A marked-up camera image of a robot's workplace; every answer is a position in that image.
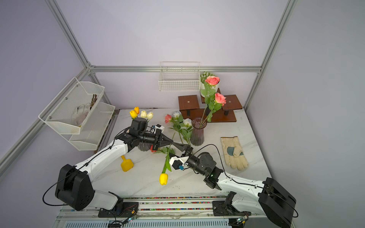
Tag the aluminium frame post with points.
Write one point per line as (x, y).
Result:
(273, 44)
(65, 27)

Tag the white rose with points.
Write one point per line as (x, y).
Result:
(187, 130)
(177, 114)

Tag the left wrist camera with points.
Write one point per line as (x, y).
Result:
(154, 128)

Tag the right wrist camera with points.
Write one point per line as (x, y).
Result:
(179, 163)

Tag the yellow tulip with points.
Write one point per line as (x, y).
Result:
(163, 179)
(133, 114)

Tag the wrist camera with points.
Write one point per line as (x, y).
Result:
(179, 163)
(154, 128)

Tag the orange tulip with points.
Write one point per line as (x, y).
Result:
(137, 110)

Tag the white mesh two-tier shelf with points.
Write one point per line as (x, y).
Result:
(57, 115)

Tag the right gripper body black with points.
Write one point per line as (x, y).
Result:
(194, 162)

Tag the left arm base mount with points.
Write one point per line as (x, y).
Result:
(121, 210)

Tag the potted green plant white pot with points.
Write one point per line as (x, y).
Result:
(210, 80)

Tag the wide purple glass vase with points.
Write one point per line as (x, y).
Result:
(143, 146)

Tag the aluminium frame back rail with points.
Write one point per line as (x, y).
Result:
(153, 69)

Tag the beige glove with red trim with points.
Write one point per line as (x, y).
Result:
(233, 153)

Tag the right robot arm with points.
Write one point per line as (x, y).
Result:
(245, 197)

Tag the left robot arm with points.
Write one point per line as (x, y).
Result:
(74, 186)

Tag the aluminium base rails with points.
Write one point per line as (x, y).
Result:
(161, 212)

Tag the items in mesh shelf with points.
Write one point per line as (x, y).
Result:
(81, 112)

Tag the pink rose flower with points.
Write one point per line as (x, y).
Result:
(214, 103)
(207, 92)
(177, 124)

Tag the tall purple ribbed glass vase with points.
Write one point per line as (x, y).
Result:
(197, 137)

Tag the yellow handled tool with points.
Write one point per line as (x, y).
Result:
(126, 164)

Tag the cream white tulip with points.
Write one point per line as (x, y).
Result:
(143, 114)

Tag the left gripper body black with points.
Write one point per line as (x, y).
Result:
(154, 139)

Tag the red rose flower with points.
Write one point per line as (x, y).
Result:
(164, 150)

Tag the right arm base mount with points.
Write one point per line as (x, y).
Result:
(225, 208)

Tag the aluminium frame post left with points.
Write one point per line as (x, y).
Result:
(65, 27)

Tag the aluminium frame post right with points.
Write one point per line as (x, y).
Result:
(273, 44)

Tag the white wire wall basket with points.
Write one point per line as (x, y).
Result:
(179, 81)

